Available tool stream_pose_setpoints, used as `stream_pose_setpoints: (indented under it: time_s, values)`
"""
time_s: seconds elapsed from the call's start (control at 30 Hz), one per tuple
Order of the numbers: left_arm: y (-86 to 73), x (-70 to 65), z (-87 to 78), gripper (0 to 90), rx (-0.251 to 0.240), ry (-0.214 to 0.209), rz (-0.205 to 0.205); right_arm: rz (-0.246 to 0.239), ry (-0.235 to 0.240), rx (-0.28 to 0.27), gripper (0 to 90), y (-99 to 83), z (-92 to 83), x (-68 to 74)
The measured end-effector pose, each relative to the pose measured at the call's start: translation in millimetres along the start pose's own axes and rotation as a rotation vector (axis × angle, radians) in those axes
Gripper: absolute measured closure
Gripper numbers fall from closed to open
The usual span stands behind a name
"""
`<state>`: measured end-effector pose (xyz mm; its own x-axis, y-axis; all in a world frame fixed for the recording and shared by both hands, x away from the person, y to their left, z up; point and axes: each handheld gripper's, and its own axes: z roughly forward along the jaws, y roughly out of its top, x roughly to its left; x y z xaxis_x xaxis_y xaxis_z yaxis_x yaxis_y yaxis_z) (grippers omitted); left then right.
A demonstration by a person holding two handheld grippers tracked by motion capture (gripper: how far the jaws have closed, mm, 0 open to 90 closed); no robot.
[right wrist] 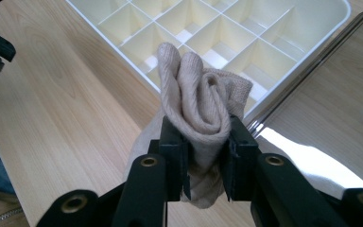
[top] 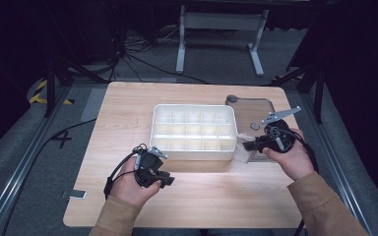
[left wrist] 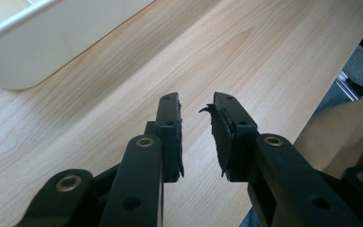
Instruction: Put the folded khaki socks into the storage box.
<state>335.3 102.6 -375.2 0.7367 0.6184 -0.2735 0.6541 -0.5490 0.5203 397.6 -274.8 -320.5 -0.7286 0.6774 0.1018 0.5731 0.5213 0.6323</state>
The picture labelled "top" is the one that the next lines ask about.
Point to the person's right hand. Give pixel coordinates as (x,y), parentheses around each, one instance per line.
(292,162)

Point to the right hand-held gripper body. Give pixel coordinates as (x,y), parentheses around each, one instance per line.
(279,137)

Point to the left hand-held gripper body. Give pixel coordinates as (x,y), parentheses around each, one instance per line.
(151,164)

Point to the person's left hand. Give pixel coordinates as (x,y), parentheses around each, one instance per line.
(129,187)

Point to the black tripod stand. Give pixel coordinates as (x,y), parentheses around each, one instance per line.
(318,98)
(50,91)

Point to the yellow black striped floor tape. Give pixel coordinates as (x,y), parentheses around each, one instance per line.
(36,97)

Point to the clear brownish box lid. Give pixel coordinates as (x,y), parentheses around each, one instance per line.
(252,109)

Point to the white divided storage box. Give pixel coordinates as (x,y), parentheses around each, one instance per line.
(193,131)

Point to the white metal desk frame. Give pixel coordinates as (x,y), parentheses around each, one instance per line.
(223,21)

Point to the black floor tape mark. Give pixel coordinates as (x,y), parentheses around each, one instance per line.
(62,137)

